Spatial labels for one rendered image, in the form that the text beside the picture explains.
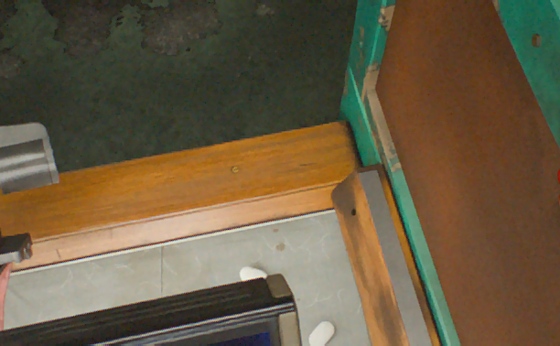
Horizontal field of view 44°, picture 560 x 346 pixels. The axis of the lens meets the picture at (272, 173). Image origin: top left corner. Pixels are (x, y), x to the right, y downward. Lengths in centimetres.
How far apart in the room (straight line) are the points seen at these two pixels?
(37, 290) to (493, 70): 61
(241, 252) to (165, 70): 112
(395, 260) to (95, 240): 38
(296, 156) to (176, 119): 97
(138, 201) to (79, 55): 116
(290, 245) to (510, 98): 45
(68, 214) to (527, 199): 59
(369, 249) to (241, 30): 130
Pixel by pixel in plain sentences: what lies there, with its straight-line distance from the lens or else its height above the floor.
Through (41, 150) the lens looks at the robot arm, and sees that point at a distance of 75.
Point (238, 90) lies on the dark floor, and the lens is 188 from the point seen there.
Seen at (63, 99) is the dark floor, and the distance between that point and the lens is 194.
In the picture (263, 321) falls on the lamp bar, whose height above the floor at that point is 111.
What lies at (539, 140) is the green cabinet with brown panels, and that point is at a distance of 48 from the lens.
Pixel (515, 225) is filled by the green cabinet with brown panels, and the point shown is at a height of 109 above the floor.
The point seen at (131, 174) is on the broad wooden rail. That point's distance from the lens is 91.
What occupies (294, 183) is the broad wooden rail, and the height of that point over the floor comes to 76.
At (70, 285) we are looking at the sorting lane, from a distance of 90.
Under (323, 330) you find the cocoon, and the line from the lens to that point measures 83.
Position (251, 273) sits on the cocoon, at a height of 76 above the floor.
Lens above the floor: 157
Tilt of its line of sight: 64 degrees down
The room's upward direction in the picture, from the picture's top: straight up
